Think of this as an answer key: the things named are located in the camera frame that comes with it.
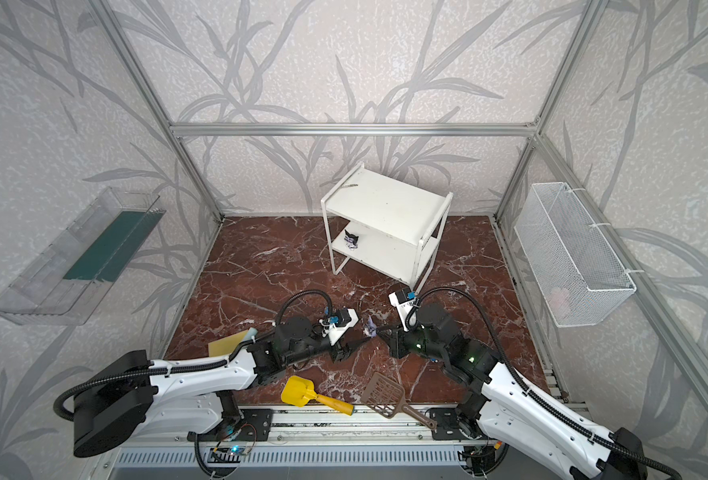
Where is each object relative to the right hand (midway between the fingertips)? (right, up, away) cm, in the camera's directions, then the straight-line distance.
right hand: (377, 322), depth 73 cm
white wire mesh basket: (+41, +13, -12) cm, 45 cm away
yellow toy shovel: (-21, -19, +5) cm, 29 cm away
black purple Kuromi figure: (-8, +20, +14) cm, 26 cm away
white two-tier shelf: (+2, +24, +1) cm, 24 cm away
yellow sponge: (-45, -11, +14) cm, 48 cm away
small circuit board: (-35, -30, -2) cm, 46 cm away
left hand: (-3, 0, +1) cm, 3 cm away
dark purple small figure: (-2, -2, -1) cm, 3 cm away
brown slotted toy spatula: (+3, -21, +5) cm, 22 cm away
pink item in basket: (+45, +6, 0) cm, 45 cm away
